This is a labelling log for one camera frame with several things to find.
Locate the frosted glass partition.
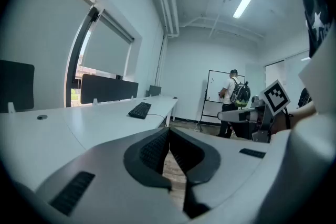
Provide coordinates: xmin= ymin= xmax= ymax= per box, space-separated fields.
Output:
xmin=264 ymin=50 xmax=311 ymax=103

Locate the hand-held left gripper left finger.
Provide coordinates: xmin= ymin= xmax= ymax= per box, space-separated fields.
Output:
xmin=35 ymin=127 xmax=190 ymax=224

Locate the person's right forearm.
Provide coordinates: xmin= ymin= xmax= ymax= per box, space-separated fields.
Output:
xmin=272 ymin=100 xmax=317 ymax=135

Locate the grey roller blind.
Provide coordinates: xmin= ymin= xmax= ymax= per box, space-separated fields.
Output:
xmin=0 ymin=0 xmax=95 ymax=111
xmin=82 ymin=10 xmax=135 ymax=77

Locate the black keyboard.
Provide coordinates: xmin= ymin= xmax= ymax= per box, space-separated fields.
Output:
xmin=128 ymin=101 xmax=152 ymax=120

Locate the white vertical pipe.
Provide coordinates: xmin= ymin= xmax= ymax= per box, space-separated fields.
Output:
xmin=154 ymin=34 xmax=168 ymax=87

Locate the whiteboard on stand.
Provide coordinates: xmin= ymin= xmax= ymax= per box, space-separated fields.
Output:
xmin=200 ymin=69 xmax=246 ymax=127

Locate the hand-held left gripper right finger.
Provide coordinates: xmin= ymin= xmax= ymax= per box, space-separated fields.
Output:
xmin=170 ymin=127 xmax=274 ymax=224

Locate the black star print t-shirt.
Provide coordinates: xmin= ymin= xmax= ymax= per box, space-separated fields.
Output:
xmin=298 ymin=0 xmax=333 ymax=109

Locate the dark window frame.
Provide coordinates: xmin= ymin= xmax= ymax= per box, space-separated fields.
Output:
xmin=65 ymin=5 xmax=102 ymax=108

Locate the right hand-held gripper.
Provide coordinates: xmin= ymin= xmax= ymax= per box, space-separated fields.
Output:
xmin=217 ymin=80 xmax=291 ymax=144

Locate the black desk divider panel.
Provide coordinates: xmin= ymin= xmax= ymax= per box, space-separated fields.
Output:
xmin=0 ymin=59 xmax=35 ymax=113
xmin=148 ymin=84 xmax=162 ymax=98
xmin=80 ymin=73 xmax=139 ymax=105

